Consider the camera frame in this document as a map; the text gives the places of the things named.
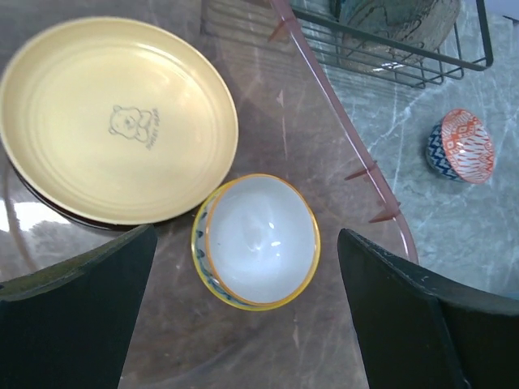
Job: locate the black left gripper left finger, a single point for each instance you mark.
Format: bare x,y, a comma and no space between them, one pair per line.
70,325

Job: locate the pink transparent plastic bin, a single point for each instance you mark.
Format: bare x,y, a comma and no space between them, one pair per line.
290,127

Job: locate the tan bottom plate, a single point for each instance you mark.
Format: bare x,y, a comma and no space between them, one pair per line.
117,121

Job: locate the red rimmed cream plate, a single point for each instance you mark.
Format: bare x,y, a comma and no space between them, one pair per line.
22,206

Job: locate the yellow blue sun bowl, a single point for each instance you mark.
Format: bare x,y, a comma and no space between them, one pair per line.
202,251

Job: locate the beige crackle plate in rack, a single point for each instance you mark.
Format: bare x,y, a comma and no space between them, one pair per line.
420,24

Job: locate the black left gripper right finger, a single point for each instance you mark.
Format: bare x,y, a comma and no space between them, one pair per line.
418,329

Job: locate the metal wire dish rack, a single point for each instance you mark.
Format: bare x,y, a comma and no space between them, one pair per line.
314,29

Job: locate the red zigzag bottom bowl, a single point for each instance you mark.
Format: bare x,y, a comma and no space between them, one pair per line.
460,149

